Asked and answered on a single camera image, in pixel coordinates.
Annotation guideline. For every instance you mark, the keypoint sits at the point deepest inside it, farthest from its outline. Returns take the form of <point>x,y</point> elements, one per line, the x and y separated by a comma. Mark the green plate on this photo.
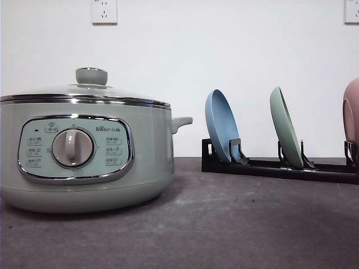
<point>285,130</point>

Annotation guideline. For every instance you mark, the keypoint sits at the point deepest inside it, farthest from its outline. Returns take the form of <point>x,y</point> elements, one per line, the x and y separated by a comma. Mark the light green electric steamer pot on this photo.
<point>85,157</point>

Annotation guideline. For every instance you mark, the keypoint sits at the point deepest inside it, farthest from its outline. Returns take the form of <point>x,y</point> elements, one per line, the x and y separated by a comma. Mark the white wall socket right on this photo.
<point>349,13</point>

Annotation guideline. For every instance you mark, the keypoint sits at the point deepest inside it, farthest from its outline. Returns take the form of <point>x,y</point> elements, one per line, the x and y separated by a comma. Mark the pink plate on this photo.
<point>351,116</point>

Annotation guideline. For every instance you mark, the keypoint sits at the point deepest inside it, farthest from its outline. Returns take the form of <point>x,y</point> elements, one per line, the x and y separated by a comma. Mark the white wall socket left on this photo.
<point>105,12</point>

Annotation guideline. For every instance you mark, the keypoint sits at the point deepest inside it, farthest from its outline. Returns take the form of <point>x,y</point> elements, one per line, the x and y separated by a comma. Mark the black dish rack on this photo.
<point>239,163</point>

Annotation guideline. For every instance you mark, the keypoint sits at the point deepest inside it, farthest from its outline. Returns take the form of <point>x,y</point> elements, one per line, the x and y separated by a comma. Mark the glass steamer lid green knob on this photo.
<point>91,86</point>

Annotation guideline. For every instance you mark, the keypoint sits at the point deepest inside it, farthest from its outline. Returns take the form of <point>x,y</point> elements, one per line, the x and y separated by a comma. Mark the white wall socket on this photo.
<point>105,12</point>
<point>349,13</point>

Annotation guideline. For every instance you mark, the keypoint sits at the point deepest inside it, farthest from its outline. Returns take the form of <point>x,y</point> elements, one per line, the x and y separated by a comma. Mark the blue plate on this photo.
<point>222,122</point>

